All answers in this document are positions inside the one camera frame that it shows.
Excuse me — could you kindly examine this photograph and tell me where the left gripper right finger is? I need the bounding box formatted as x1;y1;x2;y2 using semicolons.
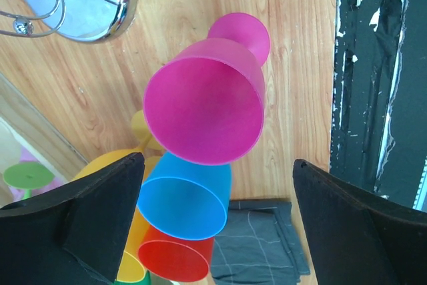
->
293;159;426;284

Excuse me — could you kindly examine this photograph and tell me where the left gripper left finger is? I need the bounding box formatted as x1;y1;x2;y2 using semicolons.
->
1;153;145;284

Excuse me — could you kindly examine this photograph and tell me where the yellow wine glass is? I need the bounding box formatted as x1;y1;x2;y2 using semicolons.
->
73;110;165;181
116;208;149;283

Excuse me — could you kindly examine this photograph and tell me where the green wine glass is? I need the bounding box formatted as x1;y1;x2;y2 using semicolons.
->
3;162;55;200

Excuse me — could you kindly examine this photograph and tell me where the red wine glass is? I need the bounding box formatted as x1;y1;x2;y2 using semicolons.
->
137;226;214;282

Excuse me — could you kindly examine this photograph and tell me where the blue wine glass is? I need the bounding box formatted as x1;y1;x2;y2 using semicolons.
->
137;152;232;240

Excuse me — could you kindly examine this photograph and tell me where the magenta wine glass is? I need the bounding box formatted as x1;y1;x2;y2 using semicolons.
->
142;13;270;166

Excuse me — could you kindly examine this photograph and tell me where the wooden clothes rack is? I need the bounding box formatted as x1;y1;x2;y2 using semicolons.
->
0;71;89;206

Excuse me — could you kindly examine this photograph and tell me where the pink t-shirt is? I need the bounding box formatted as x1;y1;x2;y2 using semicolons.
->
9;146;38;202

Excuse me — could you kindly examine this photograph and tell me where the dark grey folded cloth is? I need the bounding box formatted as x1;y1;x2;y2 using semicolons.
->
211;199;310;285

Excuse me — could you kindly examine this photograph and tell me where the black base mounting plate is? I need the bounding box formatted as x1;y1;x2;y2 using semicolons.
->
330;0;426;208

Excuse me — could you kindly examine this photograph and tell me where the grey cable duct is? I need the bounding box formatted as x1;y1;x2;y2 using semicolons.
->
412;160;427;211

